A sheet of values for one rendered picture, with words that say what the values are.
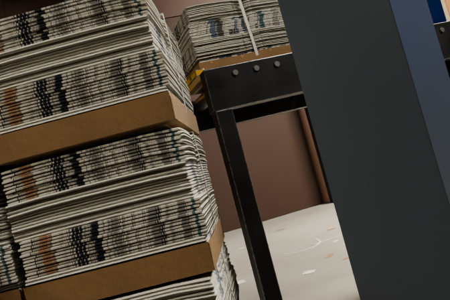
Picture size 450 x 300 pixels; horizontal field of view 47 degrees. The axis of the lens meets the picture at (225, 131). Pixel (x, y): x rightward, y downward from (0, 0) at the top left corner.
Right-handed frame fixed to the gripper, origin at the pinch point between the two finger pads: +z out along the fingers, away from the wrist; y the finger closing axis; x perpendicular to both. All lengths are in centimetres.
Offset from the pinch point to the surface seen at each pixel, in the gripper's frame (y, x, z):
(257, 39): 21.6, -14.0, 4.0
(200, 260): 44, -88, 69
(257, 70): 28.9, -27.1, 16.7
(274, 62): 30.3, -26.7, 10.9
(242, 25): 15.1, -13.6, 4.8
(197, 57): 14.3, -14.1, 23.2
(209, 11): 5.4, -13.5, 9.9
